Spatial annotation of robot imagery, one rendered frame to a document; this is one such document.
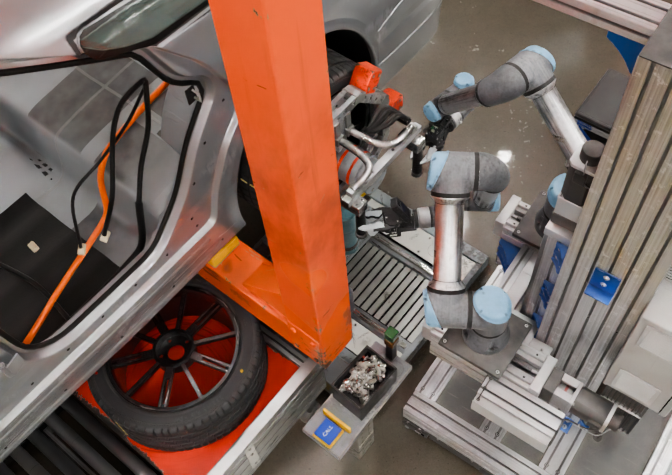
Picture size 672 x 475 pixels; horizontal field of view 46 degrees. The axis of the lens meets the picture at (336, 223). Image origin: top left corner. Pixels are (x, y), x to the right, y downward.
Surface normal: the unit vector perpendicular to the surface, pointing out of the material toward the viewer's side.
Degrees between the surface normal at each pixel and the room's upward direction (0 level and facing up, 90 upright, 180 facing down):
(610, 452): 0
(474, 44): 0
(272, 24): 90
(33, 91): 7
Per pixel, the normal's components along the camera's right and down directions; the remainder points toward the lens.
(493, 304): 0.07, -0.54
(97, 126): -0.12, -0.47
